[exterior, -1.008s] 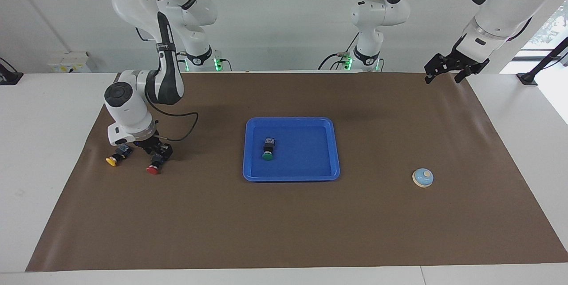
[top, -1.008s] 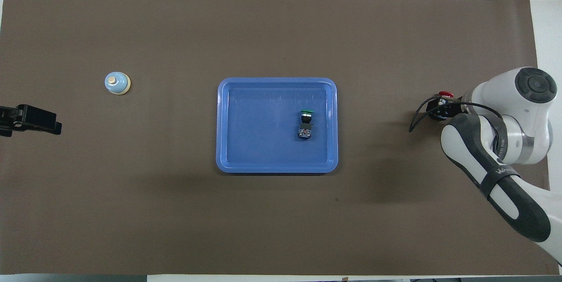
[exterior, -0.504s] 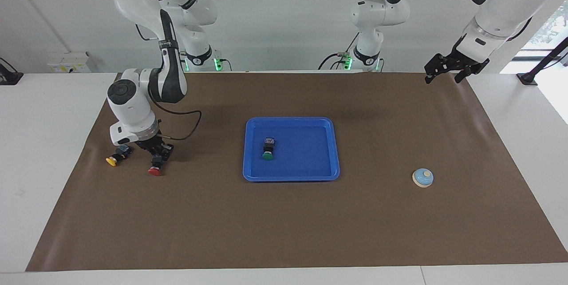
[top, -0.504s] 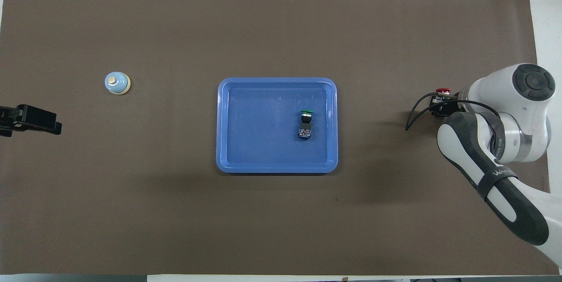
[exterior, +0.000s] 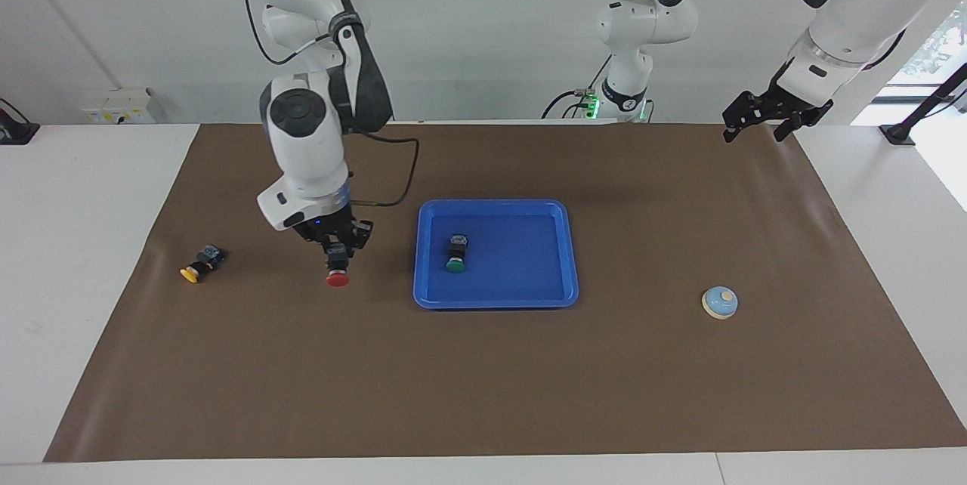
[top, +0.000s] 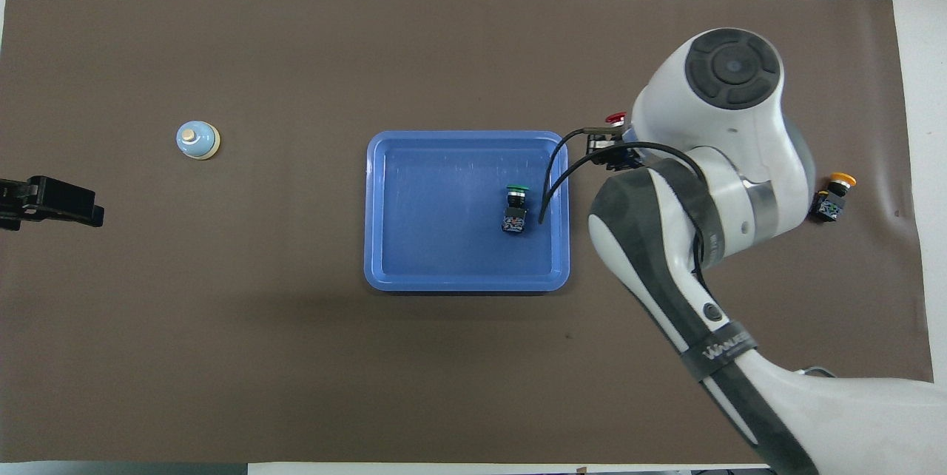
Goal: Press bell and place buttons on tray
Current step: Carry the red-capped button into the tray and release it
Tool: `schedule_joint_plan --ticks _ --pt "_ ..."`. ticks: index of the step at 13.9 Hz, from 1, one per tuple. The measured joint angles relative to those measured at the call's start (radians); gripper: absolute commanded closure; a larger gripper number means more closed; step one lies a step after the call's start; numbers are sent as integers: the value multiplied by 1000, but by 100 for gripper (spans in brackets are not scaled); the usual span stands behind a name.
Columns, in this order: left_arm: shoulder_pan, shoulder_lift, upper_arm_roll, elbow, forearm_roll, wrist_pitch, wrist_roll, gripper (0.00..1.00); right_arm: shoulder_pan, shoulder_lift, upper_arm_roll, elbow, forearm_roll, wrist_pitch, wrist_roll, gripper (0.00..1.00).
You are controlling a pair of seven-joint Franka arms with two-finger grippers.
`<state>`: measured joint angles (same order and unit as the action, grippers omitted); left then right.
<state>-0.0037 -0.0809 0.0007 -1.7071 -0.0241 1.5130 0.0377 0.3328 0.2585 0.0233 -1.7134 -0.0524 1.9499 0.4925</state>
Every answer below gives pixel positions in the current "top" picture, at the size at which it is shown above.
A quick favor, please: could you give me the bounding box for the yellow push button switch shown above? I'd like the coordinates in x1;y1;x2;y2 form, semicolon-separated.
814;172;857;223

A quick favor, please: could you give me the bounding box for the green push button switch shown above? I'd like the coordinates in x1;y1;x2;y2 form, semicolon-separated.
501;184;530;235

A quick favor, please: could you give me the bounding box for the light blue service bell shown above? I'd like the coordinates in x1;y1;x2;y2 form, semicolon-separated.
176;121;221;161

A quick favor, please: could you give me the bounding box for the blue plastic tray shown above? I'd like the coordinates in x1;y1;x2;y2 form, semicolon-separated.
363;130;571;292

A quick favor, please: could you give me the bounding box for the brown table mat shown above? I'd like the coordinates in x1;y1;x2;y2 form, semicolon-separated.
0;0;943;464

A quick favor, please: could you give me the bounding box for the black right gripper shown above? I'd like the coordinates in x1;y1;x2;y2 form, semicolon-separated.
585;132;647;170

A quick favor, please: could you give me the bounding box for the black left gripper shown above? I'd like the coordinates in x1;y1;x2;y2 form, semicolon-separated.
0;176;105;232

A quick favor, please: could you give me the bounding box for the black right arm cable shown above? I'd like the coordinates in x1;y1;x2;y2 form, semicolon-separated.
538;124;726;291

